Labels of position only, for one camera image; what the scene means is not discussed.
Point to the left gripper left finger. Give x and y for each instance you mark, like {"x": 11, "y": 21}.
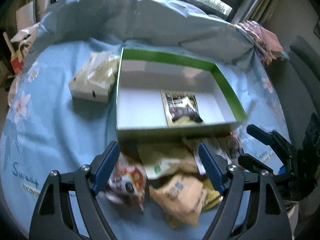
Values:
{"x": 53, "y": 216}

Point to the white blue striped snack bag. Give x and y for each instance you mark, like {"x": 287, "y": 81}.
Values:
{"x": 228, "y": 147}

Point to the yellow snack packet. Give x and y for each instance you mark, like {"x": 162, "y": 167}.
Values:
{"x": 212, "y": 198}

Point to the pink floral cloth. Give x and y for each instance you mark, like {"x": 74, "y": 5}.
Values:
{"x": 265, "y": 42}

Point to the orange tan snack bag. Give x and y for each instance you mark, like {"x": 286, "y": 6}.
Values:
{"x": 182, "y": 197}

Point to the light blue floral bedsheet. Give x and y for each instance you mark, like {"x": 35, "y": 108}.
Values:
{"x": 45, "y": 129}

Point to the pale yellow chips bag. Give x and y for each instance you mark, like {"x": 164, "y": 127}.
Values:
{"x": 165, "y": 159}

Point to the white tissue pack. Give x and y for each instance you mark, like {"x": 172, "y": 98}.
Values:
{"x": 96, "y": 78}

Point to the brown dark snack packet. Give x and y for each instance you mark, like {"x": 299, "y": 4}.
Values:
{"x": 181, "y": 108}

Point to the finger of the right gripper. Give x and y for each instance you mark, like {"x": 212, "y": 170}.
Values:
{"x": 267, "y": 139}
{"x": 254, "y": 167}

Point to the grey chair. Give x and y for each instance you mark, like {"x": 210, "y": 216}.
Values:
{"x": 296, "y": 81}

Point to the green cardboard box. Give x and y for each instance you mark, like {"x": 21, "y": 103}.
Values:
{"x": 140, "y": 113}

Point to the red mushroom snack bag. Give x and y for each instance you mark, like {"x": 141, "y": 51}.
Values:
{"x": 126, "y": 185}

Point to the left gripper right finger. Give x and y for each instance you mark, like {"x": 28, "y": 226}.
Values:
{"x": 266, "y": 216}

